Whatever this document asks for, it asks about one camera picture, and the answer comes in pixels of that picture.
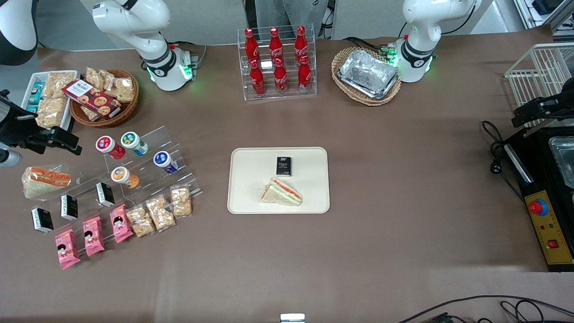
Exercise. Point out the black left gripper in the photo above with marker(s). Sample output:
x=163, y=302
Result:
x=554, y=105

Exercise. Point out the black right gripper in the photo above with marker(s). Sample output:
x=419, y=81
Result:
x=17, y=127

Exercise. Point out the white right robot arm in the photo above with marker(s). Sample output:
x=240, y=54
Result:
x=134, y=22

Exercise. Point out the white rectangular snack tray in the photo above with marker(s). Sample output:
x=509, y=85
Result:
x=70, y=117

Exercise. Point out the aluminium foil tray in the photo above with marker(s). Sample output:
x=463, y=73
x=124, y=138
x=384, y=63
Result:
x=368, y=74

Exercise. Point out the beige serving tray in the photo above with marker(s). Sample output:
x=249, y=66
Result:
x=251, y=193

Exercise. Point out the large rice crisp pack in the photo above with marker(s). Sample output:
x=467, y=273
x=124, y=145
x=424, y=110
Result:
x=51, y=112
x=58, y=83

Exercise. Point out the clear pack of crisps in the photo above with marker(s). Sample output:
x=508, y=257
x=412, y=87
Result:
x=94, y=77
x=89, y=114
x=124, y=89
x=109, y=80

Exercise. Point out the clear acrylic stepped stand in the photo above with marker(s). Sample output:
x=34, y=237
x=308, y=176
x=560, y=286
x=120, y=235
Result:
x=157, y=139
x=85, y=177

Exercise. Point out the wrapped triangle sandwich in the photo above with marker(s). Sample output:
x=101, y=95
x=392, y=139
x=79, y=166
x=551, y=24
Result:
x=282, y=194
x=45, y=181

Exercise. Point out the small blue snack pack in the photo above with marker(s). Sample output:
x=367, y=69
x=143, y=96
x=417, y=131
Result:
x=31, y=109
x=36, y=93

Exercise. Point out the red cookie box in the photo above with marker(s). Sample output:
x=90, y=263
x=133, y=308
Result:
x=92, y=98

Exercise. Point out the steel food pan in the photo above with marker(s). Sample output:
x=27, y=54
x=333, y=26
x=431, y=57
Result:
x=564, y=159

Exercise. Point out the dark brown wicker basket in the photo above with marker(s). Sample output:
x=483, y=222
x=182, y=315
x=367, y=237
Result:
x=119, y=117

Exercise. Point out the black sealing machine yellow panel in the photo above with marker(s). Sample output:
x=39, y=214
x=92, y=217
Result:
x=538, y=179

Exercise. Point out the small black tissue pack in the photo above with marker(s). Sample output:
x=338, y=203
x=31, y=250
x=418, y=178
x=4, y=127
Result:
x=42, y=220
x=284, y=166
x=105, y=194
x=69, y=207

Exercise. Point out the red emergency stop button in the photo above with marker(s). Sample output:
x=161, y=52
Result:
x=537, y=207

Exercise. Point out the pink cartoon snack pack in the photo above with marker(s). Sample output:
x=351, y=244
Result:
x=121, y=223
x=67, y=249
x=93, y=236

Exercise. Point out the grey equipment shelf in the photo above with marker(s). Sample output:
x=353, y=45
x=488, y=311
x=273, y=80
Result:
x=545, y=11

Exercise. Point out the clear nut brittle pack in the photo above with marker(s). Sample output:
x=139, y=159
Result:
x=181, y=201
x=160, y=213
x=140, y=221

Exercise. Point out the light open-weave wicker basket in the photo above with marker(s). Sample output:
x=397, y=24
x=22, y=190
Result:
x=341, y=87

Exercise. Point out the red cola bottle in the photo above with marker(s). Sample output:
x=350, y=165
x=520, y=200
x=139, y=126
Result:
x=251, y=47
x=305, y=75
x=301, y=44
x=280, y=78
x=257, y=80
x=276, y=45

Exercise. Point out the clear acrylic bottle rack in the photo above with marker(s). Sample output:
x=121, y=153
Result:
x=309, y=94

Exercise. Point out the person in grey trousers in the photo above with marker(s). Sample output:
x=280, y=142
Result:
x=291, y=11

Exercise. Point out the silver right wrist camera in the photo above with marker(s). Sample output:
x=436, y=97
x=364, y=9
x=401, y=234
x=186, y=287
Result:
x=10, y=158

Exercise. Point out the red rocker switch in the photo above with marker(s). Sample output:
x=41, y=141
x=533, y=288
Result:
x=553, y=244

